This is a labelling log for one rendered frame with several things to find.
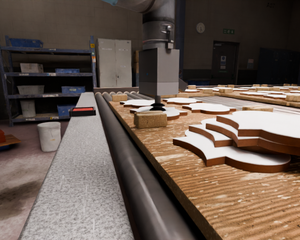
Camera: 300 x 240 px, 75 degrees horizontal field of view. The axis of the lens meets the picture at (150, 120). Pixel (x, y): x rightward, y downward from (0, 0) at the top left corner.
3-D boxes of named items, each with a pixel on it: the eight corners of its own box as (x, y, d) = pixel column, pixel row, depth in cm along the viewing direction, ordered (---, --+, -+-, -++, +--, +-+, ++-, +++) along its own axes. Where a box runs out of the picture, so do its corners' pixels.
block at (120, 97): (112, 102, 74) (112, 95, 74) (111, 101, 76) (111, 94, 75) (127, 101, 76) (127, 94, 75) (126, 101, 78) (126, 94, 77)
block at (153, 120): (137, 129, 36) (137, 115, 35) (135, 127, 37) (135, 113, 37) (167, 127, 38) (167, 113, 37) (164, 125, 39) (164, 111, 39)
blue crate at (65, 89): (61, 93, 443) (60, 86, 440) (65, 92, 480) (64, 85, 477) (84, 93, 453) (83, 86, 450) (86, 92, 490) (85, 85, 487)
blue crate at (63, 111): (58, 116, 442) (57, 106, 437) (57, 113, 479) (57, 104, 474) (86, 114, 469) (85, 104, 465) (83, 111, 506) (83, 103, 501)
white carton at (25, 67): (21, 74, 415) (19, 63, 410) (27, 74, 443) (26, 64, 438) (39, 74, 420) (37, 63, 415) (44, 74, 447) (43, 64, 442)
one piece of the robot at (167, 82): (197, 35, 46) (194, 102, 50) (174, 40, 54) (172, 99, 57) (156, 28, 40) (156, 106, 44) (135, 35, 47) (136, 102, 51)
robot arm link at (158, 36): (161, 30, 51) (183, 23, 44) (161, 48, 52) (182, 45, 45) (136, 26, 47) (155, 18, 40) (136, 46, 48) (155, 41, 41)
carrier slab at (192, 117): (130, 135, 38) (129, 127, 37) (108, 105, 76) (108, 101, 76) (268, 122, 48) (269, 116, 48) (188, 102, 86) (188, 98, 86)
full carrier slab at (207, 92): (157, 97, 102) (157, 89, 101) (138, 92, 141) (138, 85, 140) (214, 95, 112) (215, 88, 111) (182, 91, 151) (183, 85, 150)
